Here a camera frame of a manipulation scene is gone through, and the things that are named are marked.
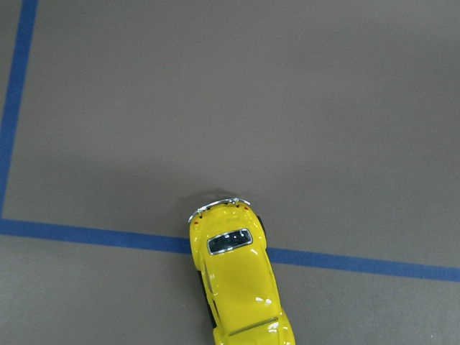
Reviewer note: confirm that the yellow beetle toy car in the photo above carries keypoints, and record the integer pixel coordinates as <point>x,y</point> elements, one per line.
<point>229,250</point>

